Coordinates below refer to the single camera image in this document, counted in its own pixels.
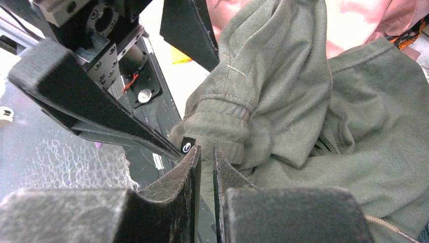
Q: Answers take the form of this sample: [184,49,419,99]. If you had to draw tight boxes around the dusty pink shorts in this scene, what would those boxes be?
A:
[206,1,428,74]

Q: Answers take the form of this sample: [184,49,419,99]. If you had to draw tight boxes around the olive green shorts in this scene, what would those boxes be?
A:
[169,1,428,242]

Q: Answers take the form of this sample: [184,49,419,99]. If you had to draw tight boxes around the orange black camo shorts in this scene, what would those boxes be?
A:
[385,15,428,50]

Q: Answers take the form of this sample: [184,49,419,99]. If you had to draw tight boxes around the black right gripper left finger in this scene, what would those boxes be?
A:
[1,146,201,242]

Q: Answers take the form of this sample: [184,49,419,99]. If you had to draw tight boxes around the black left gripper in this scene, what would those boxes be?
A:
[1,0,219,159]

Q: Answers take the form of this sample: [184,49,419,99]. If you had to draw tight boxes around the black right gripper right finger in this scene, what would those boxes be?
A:
[212,147,373,242]

